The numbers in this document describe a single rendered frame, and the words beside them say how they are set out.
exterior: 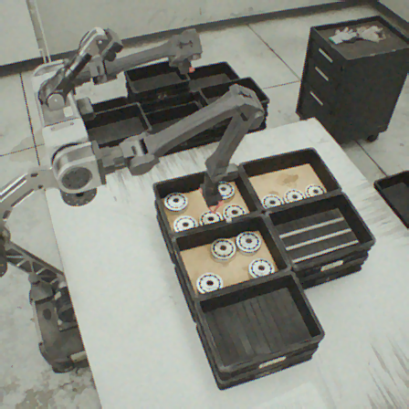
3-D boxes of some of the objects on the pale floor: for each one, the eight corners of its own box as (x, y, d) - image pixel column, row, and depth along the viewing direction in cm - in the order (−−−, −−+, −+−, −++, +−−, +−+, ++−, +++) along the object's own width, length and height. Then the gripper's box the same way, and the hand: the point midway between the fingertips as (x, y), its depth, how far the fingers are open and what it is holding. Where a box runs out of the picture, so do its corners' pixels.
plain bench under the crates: (152, 559, 191) (135, 549, 138) (71, 265, 286) (44, 190, 233) (443, 407, 233) (519, 357, 179) (297, 194, 328) (314, 117, 275)
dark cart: (321, 161, 350) (347, 59, 282) (292, 124, 377) (309, 26, 309) (382, 142, 366) (419, 45, 298) (351, 110, 393) (379, 14, 324)
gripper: (198, 174, 187) (198, 200, 199) (208, 194, 181) (207, 219, 193) (214, 170, 189) (214, 195, 201) (225, 189, 182) (223, 214, 194)
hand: (210, 205), depth 196 cm, fingers open, 6 cm apart
